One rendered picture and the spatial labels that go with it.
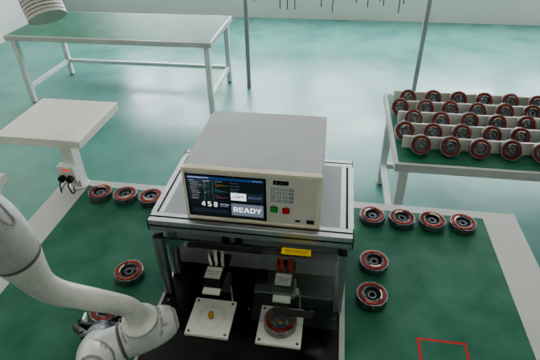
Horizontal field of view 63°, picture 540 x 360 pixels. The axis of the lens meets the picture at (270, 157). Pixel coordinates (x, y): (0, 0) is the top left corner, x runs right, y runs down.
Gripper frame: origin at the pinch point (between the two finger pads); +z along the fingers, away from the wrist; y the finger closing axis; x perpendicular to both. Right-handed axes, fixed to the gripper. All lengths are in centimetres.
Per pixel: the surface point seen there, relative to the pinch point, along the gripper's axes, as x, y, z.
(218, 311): 6.1, -37.6, -12.0
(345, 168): -34, -95, -9
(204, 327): 8.5, -31.7, -16.1
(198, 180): -42, -38, -27
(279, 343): 16, -54, -28
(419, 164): -20, -161, 41
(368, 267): 6, -97, -12
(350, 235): -17, -80, -39
